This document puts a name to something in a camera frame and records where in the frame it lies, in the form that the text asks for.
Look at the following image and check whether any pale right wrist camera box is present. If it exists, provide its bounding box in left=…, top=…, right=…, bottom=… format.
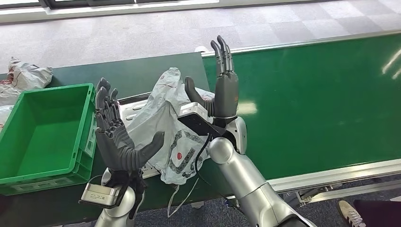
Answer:
left=177, top=102, right=227, bottom=139

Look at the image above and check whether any green plastic crate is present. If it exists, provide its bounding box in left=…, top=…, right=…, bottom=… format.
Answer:
left=0, top=83, right=97, bottom=196

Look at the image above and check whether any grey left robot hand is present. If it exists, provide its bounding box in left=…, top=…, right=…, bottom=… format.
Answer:
left=94, top=77, right=166, bottom=172

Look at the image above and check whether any black window frame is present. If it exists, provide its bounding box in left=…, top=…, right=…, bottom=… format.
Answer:
left=0, top=0, right=220, bottom=10

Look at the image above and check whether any aluminium conveyor rail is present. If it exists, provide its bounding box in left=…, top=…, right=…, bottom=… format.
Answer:
left=200, top=29, right=401, bottom=58
left=268, top=158, right=401, bottom=204

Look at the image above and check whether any crumpled grey mailer package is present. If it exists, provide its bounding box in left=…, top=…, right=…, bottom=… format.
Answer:
left=0, top=105, right=14, bottom=132
left=0, top=57, right=54, bottom=107

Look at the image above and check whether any white electronic scale body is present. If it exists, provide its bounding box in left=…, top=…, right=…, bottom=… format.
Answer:
left=141, top=163, right=162, bottom=180

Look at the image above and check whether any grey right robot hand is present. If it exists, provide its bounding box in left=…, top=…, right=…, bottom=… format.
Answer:
left=184, top=35, right=240, bottom=121

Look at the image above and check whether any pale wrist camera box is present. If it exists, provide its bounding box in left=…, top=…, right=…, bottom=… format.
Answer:
left=177, top=102, right=227, bottom=139
left=80, top=183, right=122, bottom=208

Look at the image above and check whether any person's beige shoe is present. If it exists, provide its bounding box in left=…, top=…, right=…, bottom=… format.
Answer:
left=337, top=200, right=366, bottom=227

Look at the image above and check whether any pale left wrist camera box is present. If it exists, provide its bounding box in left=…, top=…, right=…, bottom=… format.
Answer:
left=80, top=183, right=122, bottom=208

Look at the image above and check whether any person's leg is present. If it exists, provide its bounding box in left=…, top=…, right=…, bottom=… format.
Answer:
left=354, top=200, right=401, bottom=227

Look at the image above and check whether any dark green table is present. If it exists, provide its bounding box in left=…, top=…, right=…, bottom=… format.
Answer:
left=0, top=52, right=234, bottom=227

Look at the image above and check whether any grey plastic mailer package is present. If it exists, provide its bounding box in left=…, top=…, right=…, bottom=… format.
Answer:
left=125, top=67, right=217, bottom=185

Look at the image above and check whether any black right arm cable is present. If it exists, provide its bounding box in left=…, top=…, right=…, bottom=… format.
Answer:
left=194, top=133, right=212, bottom=187

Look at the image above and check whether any green conveyor belt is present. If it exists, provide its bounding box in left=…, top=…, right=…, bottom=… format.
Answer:
left=202, top=33, right=401, bottom=182

